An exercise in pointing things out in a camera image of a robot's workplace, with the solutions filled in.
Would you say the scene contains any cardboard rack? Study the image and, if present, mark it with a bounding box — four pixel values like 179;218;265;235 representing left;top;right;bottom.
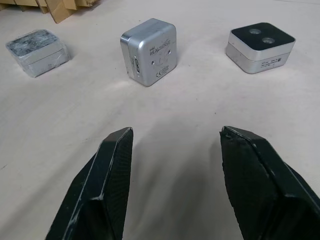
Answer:
0;0;99;25

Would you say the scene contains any silver RealSense camera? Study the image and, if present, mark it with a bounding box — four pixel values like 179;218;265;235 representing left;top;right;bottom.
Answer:
119;17;179;87

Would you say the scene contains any plastic-wrapped silver camera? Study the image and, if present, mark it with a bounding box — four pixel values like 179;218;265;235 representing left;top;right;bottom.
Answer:
5;28;73;79

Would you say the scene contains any silver camera with black face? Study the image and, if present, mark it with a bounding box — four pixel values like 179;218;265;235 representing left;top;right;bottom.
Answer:
225;21;297;75

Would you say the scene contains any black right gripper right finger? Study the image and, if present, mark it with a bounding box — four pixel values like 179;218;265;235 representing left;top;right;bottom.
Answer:
219;125;320;240

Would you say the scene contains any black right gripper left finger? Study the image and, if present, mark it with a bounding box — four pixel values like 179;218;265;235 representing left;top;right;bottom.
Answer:
46;126;134;240

